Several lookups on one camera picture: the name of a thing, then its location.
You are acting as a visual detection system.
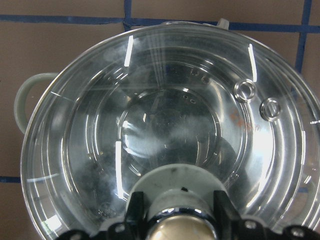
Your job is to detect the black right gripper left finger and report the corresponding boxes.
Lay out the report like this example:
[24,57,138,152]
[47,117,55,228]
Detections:
[124,191,150,240]

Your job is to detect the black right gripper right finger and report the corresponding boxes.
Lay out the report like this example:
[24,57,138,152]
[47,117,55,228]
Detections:
[213,190,240,240]

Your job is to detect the glass pot lid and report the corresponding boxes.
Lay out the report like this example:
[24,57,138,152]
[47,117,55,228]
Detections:
[21,23,320,240]

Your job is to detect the pale green cooking pot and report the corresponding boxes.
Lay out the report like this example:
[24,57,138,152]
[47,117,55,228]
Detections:
[13,17,320,240]

